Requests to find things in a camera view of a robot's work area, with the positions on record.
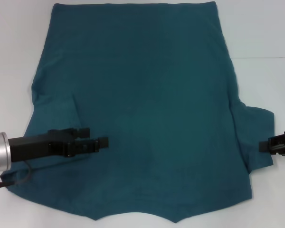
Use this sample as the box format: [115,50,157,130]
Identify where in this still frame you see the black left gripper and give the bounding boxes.
[8,127,110,163]

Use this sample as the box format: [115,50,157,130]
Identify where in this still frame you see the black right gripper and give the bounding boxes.
[258,130,285,157]

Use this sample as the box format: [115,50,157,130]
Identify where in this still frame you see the teal blue t-shirt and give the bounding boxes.
[0,2,276,224]

